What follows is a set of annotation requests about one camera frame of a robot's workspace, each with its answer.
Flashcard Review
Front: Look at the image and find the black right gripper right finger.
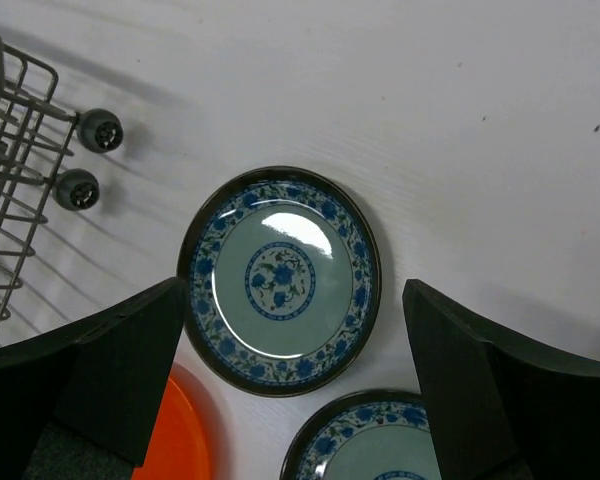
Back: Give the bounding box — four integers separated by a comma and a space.
402, 279, 600, 479

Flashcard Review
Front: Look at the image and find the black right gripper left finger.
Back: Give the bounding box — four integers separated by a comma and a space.
0, 278, 186, 479

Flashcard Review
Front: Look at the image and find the orange plastic plate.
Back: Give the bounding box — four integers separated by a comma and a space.
132, 363, 232, 480

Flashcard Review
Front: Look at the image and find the blue floral plate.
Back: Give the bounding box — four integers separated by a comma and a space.
177, 166, 382, 397
279, 389, 441, 480

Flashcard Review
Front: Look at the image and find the grey wire dish rack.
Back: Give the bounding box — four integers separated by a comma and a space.
0, 36, 124, 326

